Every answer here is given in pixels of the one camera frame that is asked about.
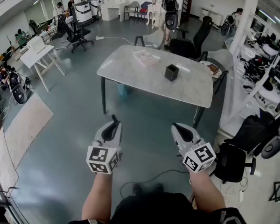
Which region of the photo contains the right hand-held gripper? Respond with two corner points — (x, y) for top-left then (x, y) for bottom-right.
(171, 123), (217, 174)

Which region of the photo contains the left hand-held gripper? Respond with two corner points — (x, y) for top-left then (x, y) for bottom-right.
(86, 121), (124, 175)

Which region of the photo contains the black square pen holder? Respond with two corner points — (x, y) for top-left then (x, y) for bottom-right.
(164, 63), (180, 82)

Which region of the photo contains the person's left forearm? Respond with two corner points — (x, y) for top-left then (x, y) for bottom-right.
(81, 171), (114, 222)

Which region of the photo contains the person's right forearm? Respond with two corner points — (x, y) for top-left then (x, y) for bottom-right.
(189, 169), (226, 213)

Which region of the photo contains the black table leg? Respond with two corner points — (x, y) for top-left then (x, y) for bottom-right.
(100, 76), (107, 114)
(192, 106), (205, 129)

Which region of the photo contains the blue bin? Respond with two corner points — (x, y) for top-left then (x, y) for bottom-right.
(116, 82), (133, 100)

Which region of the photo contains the black office chair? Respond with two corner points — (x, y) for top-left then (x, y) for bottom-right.
(214, 114), (275, 184)
(58, 17), (94, 53)
(169, 15), (213, 62)

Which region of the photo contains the brown book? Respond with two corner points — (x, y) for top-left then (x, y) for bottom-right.
(206, 64), (221, 76)

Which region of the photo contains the person's black clothing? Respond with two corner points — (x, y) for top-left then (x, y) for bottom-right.
(69, 192), (248, 224)

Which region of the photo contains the plywood floor board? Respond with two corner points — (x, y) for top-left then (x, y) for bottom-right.
(0, 127), (19, 193)
(4, 93), (54, 170)

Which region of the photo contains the white metal shelf rack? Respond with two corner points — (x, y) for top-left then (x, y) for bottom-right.
(219, 8), (280, 135)

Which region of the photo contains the pink book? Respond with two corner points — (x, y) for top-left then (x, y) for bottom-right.
(133, 49), (161, 67)

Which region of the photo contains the black oval device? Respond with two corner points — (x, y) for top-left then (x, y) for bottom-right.
(8, 71), (28, 105)
(165, 12), (178, 31)

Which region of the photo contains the heap of robot parts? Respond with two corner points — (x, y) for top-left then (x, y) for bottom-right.
(241, 34), (280, 112)

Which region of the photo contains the white box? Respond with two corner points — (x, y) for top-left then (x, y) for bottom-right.
(25, 36), (47, 55)

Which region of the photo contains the white robot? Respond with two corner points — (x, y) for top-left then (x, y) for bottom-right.
(73, 0), (93, 23)
(88, 0), (103, 21)

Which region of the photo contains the white ornate side table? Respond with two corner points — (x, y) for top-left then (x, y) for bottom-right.
(146, 3), (163, 29)

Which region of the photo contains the grey dining chair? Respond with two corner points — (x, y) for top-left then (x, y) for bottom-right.
(123, 1), (140, 22)

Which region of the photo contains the white shelf cabinet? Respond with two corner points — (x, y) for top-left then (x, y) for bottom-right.
(99, 0), (129, 21)

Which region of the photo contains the white cable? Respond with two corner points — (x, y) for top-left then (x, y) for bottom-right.
(104, 36), (154, 47)

